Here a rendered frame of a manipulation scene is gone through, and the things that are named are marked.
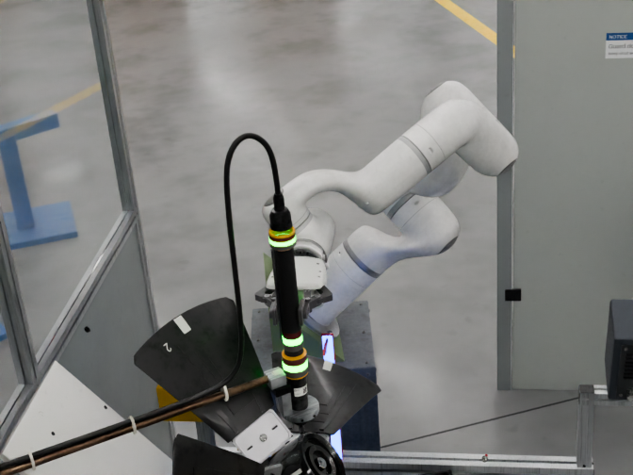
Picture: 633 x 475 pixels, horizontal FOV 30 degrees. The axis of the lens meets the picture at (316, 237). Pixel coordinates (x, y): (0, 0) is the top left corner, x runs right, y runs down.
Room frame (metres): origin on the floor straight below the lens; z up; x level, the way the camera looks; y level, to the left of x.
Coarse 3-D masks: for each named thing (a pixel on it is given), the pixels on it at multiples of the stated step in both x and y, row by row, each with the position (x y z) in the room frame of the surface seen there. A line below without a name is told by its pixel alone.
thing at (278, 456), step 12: (288, 444) 1.59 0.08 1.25; (300, 444) 1.57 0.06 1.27; (312, 444) 1.60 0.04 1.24; (324, 444) 1.62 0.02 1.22; (276, 456) 1.58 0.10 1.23; (288, 456) 1.56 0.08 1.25; (300, 456) 1.55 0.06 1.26; (312, 456) 1.57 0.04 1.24; (324, 456) 1.59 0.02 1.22; (336, 456) 1.61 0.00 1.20; (288, 468) 1.54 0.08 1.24; (300, 468) 1.53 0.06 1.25; (312, 468) 1.54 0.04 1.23; (324, 468) 1.56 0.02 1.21; (336, 468) 1.59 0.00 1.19
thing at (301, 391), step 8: (280, 200) 1.67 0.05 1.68; (272, 208) 1.68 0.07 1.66; (280, 208) 1.67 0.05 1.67; (272, 216) 1.66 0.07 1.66; (280, 216) 1.66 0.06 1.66; (288, 216) 1.66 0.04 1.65; (272, 224) 1.66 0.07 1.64; (280, 224) 1.66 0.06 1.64; (288, 224) 1.66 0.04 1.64; (296, 384) 1.66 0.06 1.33; (304, 384) 1.66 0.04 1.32; (296, 392) 1.66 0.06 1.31; (304, 392) 1.66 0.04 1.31; (296, 400) 1.66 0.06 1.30; (304, 400) 1.66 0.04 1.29; (296, 408) 1.66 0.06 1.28; (304, 408) 1.66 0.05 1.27
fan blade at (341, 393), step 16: (272, 368) 1.89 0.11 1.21; (320, 368) 1.90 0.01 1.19; (336, 368) 1.91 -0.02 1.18; (320, 384) 1.84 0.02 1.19; (336, 384) 1.85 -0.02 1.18; (352, 384) 1.86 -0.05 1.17; (368, 384) 1.88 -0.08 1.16; (320, 400) 1.79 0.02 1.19; (336, 400) 1.80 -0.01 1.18; (352, 400) 1.81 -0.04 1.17; (368, 400) 1.82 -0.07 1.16; (320, 416) 1.75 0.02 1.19; (336, 416) 1.75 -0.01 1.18; (352, 416) 1.76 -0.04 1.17; (304, 432) 1.70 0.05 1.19; (320, 432) 1.70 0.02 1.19; (336, 432) 1.70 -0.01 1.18
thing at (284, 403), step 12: (264, 372) 1.66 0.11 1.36; (276, 384) 1.64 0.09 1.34; (288, 384) 1.65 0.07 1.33; (276, 396) 1.64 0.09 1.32; (288, 396) 1.65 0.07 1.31; (312, 396) 1.70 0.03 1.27; (288, 408) 1.65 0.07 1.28; (312, 408) 1.66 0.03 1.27; (288, 420) 1.65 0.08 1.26; (300, 420) 1.64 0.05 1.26
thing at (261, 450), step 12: (264, 420) 1.63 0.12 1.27; (276, 420) 1.64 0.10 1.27; (252, 432) 1.62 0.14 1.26; (264, 432) 1.62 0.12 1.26; (276, 432) 1.62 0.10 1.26; (288, 432) 1.62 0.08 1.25; (240, 444) 1.60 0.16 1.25; (252, 444) 1.61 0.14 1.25; (264, 444) 1.61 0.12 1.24; (276, 444) 1.61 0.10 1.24; (252, 456) 1.59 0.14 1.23; (264, 456) 1.59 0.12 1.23
